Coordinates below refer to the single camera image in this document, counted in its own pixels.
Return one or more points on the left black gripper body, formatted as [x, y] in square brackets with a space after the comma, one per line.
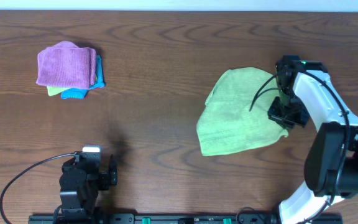
[103, 179]

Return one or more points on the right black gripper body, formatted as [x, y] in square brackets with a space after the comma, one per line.
[286, 109]

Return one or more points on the light green cloth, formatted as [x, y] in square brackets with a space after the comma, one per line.
[229, 123]

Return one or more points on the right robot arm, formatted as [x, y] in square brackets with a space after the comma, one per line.
[331, 167]

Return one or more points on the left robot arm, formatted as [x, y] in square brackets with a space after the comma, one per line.
[78, 211]

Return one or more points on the folded blue cloth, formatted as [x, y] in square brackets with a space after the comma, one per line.
[79, 93]

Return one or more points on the folded pale green cloth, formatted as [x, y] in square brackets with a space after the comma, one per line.
[51, 90]

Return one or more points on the folded purple cloth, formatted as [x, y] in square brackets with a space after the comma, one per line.
[66, 65]

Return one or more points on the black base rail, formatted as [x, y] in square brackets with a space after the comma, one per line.
[127, 218]

